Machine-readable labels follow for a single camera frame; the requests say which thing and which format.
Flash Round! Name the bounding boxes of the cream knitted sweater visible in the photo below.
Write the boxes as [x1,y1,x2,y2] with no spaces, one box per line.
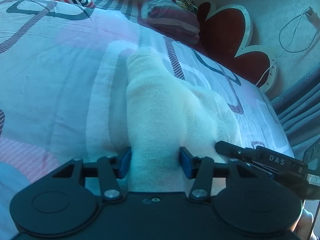
[126,50,242,192]

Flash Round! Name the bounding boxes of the person's right hand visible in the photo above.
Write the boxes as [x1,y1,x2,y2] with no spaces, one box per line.
[295,208,317,240]

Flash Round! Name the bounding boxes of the blue curtain right side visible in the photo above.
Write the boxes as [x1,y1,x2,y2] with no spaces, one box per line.
[271,65,319,160]

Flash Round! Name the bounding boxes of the patterned pastel bed quilt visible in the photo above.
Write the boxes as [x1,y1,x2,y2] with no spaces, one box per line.
[1,0,293,239]

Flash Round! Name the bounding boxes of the red white heart headboard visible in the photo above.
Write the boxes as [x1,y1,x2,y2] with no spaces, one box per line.
[197,2,278,93]

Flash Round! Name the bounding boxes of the striped purple pillow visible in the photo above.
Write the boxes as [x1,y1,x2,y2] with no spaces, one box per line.
[141,0,200,45]

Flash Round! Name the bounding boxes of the dark patterned item on pillow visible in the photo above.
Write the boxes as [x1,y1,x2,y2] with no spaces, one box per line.
[172,0,198,14]

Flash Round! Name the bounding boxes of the white charging cable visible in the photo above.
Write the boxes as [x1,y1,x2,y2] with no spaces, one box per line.
[254,6,320,87]

